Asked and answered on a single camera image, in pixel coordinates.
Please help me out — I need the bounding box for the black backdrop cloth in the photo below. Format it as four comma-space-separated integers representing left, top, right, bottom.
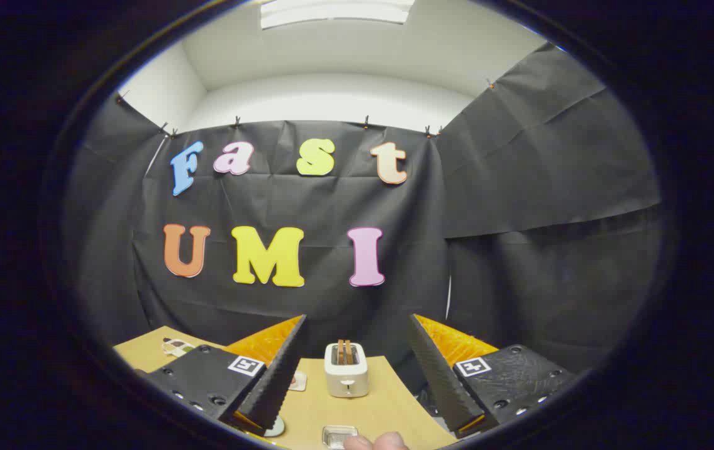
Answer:
63, 44, 664, 388

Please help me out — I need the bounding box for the metal wire rack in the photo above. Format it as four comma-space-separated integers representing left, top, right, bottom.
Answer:
322, 425, 359, 449

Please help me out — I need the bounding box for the cream white toaster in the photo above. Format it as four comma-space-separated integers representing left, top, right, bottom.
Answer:
324, 341, 370, 399

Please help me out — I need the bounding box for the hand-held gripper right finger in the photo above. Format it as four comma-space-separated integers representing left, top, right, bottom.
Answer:
408, 314, 580, 439

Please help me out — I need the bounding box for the white ceiling light panel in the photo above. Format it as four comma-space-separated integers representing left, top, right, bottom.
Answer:
260, 0, 415, 30

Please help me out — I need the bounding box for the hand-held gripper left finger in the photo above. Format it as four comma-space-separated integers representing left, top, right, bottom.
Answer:
135, 314, 308, 437

